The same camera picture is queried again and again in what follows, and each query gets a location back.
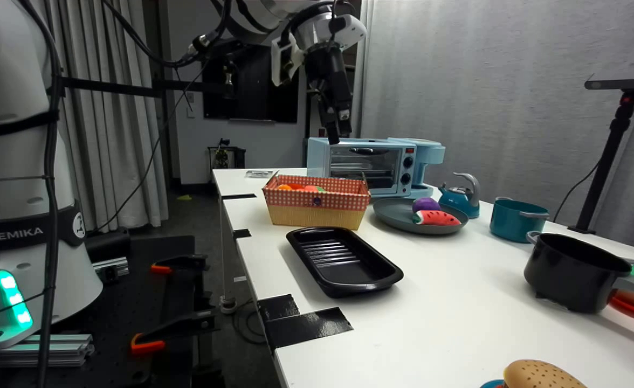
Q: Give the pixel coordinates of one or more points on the toy burger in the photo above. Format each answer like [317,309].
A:
[534,374]

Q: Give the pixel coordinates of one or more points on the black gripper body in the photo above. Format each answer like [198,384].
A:
[326,74]

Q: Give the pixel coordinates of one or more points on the orange checkered basket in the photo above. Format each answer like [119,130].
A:
[315,202]

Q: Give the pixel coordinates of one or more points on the red watermelon slice toy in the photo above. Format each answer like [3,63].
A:
[437,219]

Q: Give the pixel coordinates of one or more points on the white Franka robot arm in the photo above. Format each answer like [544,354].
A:
[45,273]

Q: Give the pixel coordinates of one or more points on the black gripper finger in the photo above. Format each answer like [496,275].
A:
[346,129]
[333,133]

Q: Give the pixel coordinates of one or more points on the grey-blue round plate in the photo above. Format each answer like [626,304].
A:
[399,215]

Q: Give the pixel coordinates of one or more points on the orange-handled black clamp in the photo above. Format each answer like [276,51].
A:
[154,341]

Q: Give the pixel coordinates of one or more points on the teal toy kettle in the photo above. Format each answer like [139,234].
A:
[465,200]

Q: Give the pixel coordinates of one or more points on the black monitor on stand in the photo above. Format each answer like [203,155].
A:
[237,86]

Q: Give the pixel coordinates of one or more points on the black cooking pot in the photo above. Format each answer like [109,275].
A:
[571,273]

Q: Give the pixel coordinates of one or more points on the teal toy pot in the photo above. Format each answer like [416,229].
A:
[514,220]

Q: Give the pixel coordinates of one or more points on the light blue toy oven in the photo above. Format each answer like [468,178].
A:
[390,166]

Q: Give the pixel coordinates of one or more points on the purple toy ball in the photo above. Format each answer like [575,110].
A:
[425,204]

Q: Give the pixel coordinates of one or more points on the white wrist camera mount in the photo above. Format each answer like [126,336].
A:
[287,58]

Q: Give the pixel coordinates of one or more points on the black camera tripod stand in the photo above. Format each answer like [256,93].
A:
[607,80]

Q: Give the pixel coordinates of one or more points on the black rectangular tray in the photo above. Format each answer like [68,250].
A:
[342,262]

